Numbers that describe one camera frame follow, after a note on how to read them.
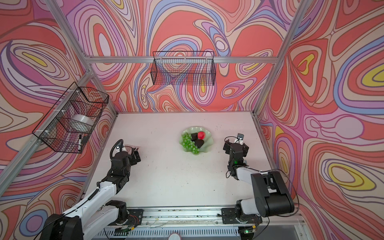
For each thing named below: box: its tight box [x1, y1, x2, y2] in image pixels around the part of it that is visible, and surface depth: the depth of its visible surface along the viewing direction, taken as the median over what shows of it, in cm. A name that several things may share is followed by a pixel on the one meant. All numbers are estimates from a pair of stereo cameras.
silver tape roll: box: [70, 114, 95, 126], surface depth 75 cm
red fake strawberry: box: [197, 131, 206, 140], surface depth 100 cm
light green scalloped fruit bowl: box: [179, 126, 214, 155], surface depth 100 cm
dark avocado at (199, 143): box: [194, 139, 205, 149], surface depth 101 cm
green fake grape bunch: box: [182, 132, 200, 154], surface depth 94 cm
